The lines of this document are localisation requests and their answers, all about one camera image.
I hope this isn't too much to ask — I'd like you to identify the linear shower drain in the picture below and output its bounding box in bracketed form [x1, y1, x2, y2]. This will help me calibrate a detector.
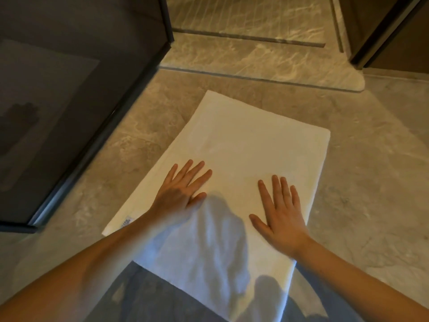
[171, 27, 326, 48]

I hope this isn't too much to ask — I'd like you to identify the person's right forearm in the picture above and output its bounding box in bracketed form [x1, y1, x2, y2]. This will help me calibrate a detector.
[291, 238, 429, 322]

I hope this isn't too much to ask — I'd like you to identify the fixed dark glass panel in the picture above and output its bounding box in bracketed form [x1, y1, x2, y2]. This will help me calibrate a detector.
[348, 0, 429, 75]

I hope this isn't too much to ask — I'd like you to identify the dark glass shower door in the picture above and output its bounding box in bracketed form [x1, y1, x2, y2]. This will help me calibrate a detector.
[0, 0, 176, 234]

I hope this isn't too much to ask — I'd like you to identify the person's left forearm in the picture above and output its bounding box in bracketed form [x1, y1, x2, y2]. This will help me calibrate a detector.
[0, 212, 177, 322]

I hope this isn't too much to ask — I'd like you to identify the thin white towel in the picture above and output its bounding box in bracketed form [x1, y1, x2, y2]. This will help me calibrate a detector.
[101, 89, 332, 322]

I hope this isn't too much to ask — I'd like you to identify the person's left hand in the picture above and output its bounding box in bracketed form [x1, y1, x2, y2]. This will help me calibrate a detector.
[147, 160, 213, 233]

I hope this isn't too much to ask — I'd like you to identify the person's right hand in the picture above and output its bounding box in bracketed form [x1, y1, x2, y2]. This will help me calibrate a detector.
[249, 174, 313, 259]

